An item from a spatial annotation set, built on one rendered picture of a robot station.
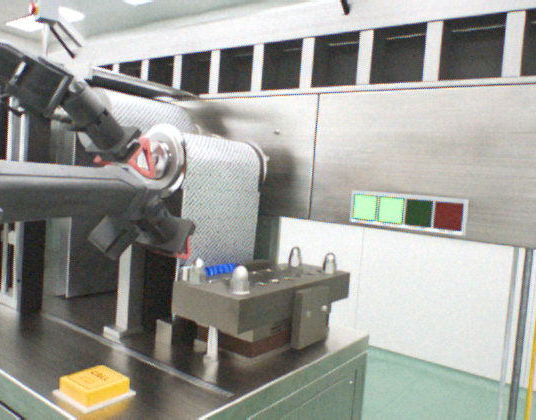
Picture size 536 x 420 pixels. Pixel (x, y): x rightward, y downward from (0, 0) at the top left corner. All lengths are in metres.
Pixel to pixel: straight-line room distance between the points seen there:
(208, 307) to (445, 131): 0.57
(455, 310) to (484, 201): 2.53
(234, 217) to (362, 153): 0.32
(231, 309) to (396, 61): 0.68
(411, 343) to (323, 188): 2.62
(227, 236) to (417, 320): 2.66
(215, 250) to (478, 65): 0.67
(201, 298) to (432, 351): 2.86
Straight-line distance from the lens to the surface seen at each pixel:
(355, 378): 1.13
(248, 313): 0.82
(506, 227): 0.98
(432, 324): 3.54
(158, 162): 0.95
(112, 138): 0.88
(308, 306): 0.94
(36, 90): 0.84
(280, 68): 1.32
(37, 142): 1.14
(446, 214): 0.99
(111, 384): 0.75
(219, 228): 1.02
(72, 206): 0.60
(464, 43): 1.12
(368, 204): 1.05
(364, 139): 1.07
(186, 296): 0.88
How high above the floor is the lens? 1.23
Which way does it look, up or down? 3 degrees down
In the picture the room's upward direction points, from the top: 4 degrees clockwise
